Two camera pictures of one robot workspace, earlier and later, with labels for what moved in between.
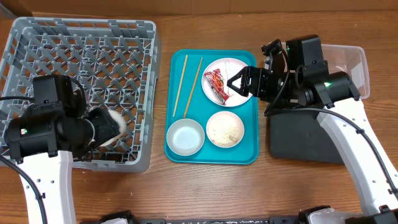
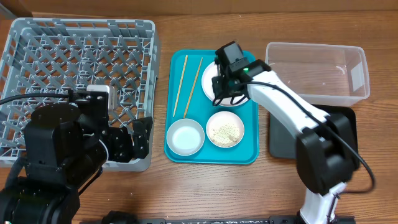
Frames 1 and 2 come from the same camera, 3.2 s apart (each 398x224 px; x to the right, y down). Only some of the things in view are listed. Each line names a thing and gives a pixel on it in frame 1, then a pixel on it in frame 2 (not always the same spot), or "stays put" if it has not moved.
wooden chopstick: (193, 89) stays put
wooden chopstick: (181, 83) stays put
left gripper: (108, 127) -> (122, 150)
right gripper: (259, 77) -> (216, 89)
